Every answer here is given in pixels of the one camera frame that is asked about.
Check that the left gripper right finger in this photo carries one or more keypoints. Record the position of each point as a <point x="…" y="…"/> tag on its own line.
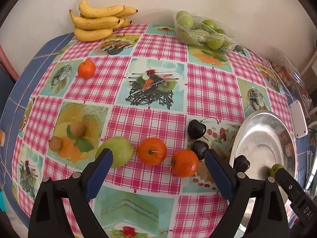
<point x="268" y="218"/>

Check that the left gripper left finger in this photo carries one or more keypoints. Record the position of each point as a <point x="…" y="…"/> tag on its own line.
<point x="48" y="217"/>

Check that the brown longan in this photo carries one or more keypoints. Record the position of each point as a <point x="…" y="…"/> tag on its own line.
<point x="77" y="129"/>
<point x="55" y="144"/>

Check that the green fruit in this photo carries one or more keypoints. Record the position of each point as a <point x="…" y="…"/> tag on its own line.
<point x="121" y="148"/>
<point x="274" y="169"/>

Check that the tangerine one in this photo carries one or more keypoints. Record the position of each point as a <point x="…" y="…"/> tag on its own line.
<point x="184" y="163"/>

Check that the tangerine with stem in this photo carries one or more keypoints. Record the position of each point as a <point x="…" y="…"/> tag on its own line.
<point x="152" y="151"/>

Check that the plastic tray of green fruits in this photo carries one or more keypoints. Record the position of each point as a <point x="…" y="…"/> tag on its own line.
<point x="192" y="29"/>

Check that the silver metal bowl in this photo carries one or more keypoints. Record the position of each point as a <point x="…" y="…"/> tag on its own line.
<point x="264" y="140"/>

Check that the white plastic box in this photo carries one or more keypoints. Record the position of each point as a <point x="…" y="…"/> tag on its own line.
<point x="298" y="119"/>

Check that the clear box of longans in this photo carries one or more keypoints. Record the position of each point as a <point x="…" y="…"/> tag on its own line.
<point x="285" y="69"/>

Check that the pink checkered tablecloth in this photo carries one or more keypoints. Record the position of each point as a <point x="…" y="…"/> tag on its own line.
<point x="146" y="85"/>

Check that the yellow banana bunch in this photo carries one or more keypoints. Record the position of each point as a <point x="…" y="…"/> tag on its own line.
<point x="99" y="23"/>

